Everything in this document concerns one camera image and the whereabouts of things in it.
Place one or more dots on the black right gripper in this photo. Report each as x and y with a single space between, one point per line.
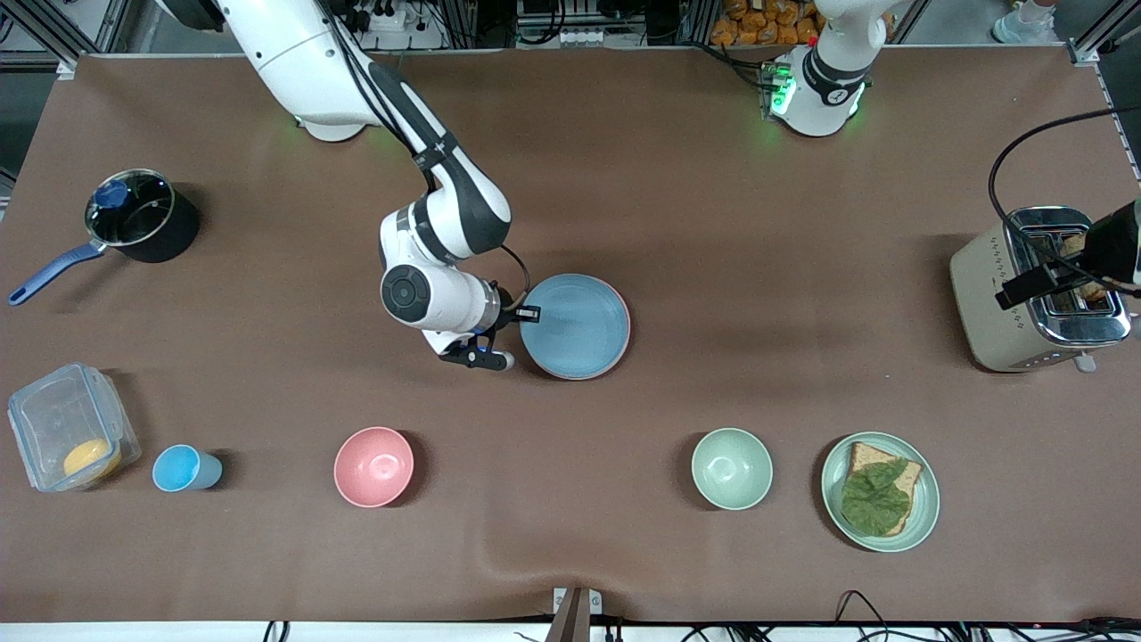
508 313

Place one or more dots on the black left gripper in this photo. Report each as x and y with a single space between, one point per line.
1108 250

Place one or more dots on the blue plate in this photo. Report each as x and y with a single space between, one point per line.
575 325

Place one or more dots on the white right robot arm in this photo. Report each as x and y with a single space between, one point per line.
294 53

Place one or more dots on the beige and chrome toaster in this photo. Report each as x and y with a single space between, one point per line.
989 294

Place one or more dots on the brown bread slice in toaster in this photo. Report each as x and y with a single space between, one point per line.
1072 242

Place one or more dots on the pink bowl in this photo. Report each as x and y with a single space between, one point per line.
374 468

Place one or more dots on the toast slice under lettuce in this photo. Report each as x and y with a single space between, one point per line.
865 456

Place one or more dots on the green plate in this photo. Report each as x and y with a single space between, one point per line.
927 508

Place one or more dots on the green bowl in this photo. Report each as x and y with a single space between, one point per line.
731 470

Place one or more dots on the white shoe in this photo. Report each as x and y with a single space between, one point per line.
1025 22

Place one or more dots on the green lettuce leaf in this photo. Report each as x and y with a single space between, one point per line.
874 504

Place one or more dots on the white power strip with plugs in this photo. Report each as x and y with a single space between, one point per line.
383 13

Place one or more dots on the orange snack bags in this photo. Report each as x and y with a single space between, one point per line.
767 22

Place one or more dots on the blue cup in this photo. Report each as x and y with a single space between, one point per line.
178 469

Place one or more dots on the orange round food item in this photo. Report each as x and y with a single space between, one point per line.
89 459

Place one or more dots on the clear plastic container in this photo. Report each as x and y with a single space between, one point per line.
45 419

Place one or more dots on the aluminium frame post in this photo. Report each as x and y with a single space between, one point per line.
1101 31

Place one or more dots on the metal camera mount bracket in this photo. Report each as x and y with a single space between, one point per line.
578 615

